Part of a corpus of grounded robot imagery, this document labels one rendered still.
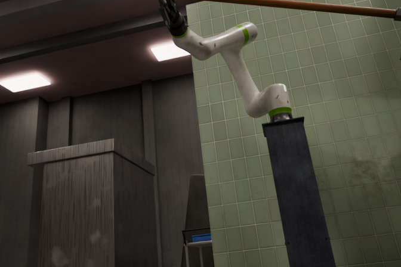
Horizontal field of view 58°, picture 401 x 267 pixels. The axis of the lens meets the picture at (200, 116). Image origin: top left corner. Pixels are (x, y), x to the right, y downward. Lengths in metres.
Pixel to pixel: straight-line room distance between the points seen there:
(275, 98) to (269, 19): 1.10
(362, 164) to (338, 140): 0.21
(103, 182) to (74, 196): 0.43
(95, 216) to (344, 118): 3.45
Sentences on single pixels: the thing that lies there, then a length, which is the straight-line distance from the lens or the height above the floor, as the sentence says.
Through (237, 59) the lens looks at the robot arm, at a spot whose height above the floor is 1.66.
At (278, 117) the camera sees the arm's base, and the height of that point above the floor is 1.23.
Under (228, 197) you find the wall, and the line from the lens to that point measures 2.50.
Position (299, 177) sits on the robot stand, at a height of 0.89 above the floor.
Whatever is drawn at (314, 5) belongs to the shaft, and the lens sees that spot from 1.45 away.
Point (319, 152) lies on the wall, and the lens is 2.53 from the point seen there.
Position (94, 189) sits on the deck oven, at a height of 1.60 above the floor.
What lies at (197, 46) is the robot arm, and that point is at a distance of 1.77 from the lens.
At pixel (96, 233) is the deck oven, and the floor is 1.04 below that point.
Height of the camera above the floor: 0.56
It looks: 22 degrees up
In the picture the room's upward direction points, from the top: 6 degrees counter-clockwise
